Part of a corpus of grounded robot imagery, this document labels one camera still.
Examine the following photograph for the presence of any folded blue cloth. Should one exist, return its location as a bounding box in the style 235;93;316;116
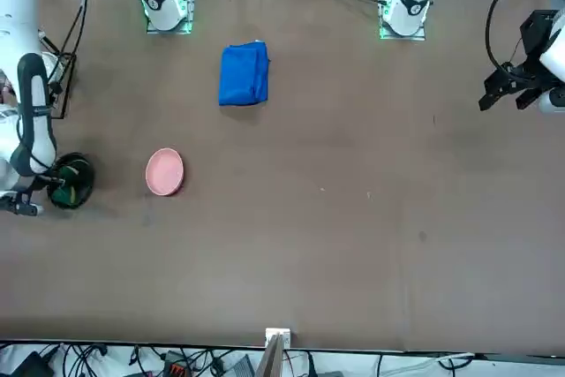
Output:
218;40;271;108

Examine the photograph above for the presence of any grey power adapter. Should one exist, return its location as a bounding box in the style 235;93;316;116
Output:
228;355;256;377

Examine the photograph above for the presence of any black wire cup rack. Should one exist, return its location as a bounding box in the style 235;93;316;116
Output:
40;50;77;122

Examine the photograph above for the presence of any green yellow sponge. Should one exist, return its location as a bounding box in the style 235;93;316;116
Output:
51;164;80;206

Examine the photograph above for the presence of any black pan pale handle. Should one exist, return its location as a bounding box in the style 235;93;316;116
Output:
45;151;96;210

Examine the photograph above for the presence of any aluminium camera post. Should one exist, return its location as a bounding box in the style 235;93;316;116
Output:
255;327;293;377

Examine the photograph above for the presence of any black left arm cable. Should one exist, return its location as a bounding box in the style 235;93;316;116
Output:
484;0;529;73

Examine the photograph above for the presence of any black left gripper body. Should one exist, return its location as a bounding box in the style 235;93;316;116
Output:
520;10;560;76

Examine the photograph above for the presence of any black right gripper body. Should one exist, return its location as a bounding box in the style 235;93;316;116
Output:
26;172;53;195

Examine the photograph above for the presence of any black box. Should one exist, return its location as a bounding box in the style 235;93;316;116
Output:
8;351;55;377

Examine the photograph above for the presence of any white mug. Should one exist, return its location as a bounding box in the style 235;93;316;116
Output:
40;50;61;82

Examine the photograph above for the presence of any orange black power plug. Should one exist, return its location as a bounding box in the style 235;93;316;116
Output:
162;351;192;377

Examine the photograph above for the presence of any pink bowl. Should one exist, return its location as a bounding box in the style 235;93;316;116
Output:
145;147;185;197

